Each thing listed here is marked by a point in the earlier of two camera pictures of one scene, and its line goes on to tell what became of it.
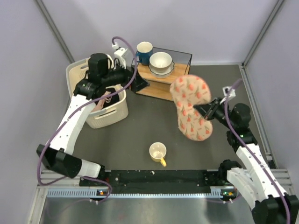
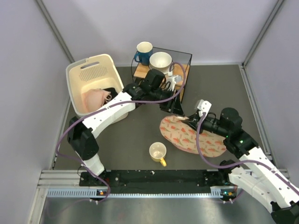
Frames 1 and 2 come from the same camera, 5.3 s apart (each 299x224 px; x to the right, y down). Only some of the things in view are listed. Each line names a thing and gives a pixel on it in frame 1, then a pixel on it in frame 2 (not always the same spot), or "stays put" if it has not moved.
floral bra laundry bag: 188,91 to 183,136
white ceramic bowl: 160,62 stays put
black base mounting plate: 164,178 stays put
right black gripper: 208,110 to 194,120
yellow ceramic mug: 157,152 stays put
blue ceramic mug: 144,50 stays put
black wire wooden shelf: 160,87 stays put
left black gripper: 139,83 to 174,106
